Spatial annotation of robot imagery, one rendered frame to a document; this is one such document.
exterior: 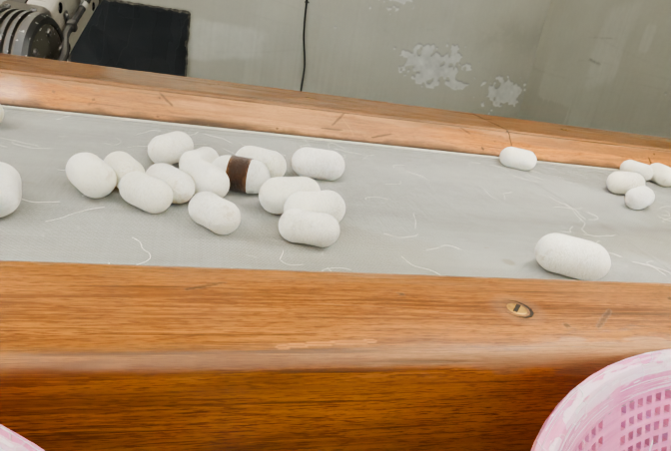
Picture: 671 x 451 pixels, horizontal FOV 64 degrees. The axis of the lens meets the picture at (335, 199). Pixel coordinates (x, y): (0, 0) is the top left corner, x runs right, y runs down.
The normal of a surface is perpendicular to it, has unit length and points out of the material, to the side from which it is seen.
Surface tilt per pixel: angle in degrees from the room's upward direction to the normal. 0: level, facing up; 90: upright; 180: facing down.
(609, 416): 72
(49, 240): 0
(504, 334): 0
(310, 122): 45
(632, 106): 90
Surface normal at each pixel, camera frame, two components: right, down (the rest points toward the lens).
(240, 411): 0.23, 0.36
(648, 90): -0.95, -0.06
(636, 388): 0.55, 0.11
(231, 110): 0.28, -0.40
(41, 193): 0.16, -0.93
